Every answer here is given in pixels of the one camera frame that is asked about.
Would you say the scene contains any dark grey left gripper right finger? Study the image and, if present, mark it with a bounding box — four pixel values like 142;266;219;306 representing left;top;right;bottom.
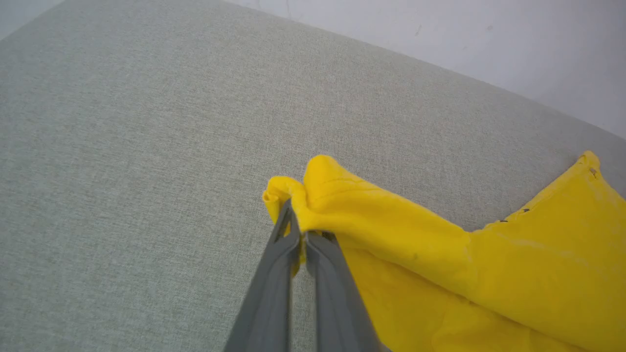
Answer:
306;231;384;352

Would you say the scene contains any yellow cloth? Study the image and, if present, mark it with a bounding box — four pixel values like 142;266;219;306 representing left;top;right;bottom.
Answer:
263;151;626;352

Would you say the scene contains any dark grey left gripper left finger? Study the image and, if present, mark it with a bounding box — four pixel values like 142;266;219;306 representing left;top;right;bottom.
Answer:
224;199;301;352

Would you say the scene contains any grey fabric sofa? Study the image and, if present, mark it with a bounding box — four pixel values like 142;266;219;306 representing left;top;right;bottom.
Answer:
0;0;626;352

